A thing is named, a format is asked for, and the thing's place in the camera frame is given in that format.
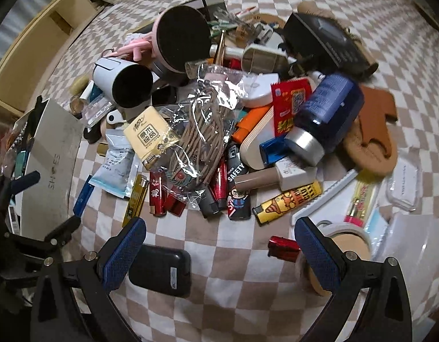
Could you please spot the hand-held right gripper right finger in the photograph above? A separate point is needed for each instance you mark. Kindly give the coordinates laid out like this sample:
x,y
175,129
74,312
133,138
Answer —
x,y
317,253

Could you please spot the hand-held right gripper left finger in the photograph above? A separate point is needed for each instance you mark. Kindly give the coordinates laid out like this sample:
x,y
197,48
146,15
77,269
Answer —
x,y
123,253

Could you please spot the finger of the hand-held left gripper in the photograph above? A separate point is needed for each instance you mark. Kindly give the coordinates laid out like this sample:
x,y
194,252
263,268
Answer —
x,y
64,227
26,179

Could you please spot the white cardboard shoe box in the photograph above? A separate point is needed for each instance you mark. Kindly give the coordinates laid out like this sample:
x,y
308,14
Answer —
x,y
48,171

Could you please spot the blue pen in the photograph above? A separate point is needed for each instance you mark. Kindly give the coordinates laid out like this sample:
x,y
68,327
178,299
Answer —
x,y
82,196

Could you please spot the black power bank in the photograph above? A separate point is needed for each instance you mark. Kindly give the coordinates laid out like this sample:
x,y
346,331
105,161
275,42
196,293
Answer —
x,y
159,270

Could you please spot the gold lighter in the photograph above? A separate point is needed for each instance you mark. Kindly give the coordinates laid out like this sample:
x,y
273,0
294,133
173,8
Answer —
x,y
135,201

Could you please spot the yellow printed lighter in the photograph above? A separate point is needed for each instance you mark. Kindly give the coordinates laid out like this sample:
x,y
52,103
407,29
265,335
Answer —
x,y
287,203

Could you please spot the white plastic comb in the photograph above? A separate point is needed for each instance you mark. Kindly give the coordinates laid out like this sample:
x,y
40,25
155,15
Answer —
x,y
326,194

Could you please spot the blue face mask packet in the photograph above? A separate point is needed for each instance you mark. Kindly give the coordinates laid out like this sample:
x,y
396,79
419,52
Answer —
x,y
376,226

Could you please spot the yellow pink candy packet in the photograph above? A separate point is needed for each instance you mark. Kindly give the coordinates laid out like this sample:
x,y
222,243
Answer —
x,y
362,199

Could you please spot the checkered beige white blanket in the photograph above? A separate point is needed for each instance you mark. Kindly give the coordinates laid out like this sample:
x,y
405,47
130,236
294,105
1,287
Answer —
x,y
241,274

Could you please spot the white blue mask packet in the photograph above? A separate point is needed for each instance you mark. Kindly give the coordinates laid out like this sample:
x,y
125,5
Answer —
x,y
114,164

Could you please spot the cartoon printed lighter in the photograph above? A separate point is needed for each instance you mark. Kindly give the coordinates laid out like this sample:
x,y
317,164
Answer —
x,y
239,201

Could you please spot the taupe lipstick tube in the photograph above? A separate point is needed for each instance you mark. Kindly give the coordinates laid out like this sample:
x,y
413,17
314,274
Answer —
x,y
257,181

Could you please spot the plain black lighter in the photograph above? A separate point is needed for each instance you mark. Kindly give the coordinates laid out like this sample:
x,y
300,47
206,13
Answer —
x,y
207,203

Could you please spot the blue plastic clip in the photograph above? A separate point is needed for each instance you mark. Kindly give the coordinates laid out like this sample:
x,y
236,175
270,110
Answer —
x,y
271,151

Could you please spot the yellow tissue pack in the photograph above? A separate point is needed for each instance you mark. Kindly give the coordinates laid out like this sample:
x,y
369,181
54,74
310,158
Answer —
x,y
148,137

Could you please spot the black printed lighter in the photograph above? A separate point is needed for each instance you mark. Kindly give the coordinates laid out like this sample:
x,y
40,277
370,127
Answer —
x,y
235,165

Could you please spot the beige notepad block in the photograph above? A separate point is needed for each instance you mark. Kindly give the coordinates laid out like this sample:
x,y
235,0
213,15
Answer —
x,y
255,146

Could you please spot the wooden bedside shelf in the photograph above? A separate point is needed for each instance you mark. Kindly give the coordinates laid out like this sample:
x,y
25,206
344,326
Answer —
x,y
27,53

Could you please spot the white tumbler cup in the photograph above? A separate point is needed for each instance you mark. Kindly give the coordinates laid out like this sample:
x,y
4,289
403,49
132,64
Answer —
x,y
105,74

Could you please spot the orange lighter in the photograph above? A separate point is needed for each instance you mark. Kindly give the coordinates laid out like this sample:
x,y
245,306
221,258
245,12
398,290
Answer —
x,y
249,124

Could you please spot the blue bottle silver cap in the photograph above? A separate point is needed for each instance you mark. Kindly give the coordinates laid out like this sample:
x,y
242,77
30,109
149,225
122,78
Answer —
x,y
330,107

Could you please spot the red snack packet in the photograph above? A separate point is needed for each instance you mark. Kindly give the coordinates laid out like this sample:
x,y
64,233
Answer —
x,y
289,107

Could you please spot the pink plastic stand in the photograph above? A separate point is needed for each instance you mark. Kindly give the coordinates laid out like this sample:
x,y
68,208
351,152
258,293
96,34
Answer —
x,y
130,48

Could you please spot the white oval case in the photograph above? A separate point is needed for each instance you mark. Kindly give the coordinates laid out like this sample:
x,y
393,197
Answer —
x,y
257,91

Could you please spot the white grey pouch case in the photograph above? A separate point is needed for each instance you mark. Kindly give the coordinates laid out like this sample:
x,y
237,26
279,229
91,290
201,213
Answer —
x,y
264,58

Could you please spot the pink round black-faced mirror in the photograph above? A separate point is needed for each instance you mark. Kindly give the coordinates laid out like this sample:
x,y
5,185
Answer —
x,y
184,39

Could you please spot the black printed carton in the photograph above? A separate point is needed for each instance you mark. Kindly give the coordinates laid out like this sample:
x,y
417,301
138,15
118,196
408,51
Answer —
x,y
323,39

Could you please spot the black white toy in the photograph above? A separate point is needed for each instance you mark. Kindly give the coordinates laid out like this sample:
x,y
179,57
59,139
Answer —
x,y
269,35

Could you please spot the small black box white label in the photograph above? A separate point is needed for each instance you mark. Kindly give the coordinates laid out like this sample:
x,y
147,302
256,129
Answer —
x,y
208,5

